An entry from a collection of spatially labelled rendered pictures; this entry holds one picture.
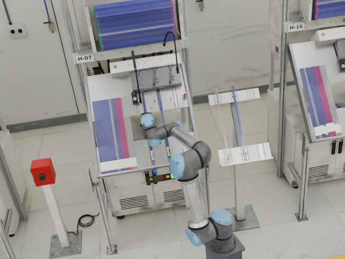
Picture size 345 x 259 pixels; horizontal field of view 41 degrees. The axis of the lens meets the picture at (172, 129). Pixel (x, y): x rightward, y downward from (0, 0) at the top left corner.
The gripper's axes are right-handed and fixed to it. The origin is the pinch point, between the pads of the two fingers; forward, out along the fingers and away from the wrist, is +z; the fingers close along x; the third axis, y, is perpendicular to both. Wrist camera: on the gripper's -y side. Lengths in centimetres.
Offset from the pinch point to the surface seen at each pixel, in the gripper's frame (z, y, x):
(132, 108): 15.9, 13.2, 7.9
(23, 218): 85, -57, 111
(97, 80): 22, 36, 29
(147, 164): 5.9, -25.3, 4.2
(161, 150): 7.7, -18.3, -6.9
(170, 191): 58, -53, -10
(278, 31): 37, 54, -107
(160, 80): 13.6, 28.4, -13.9
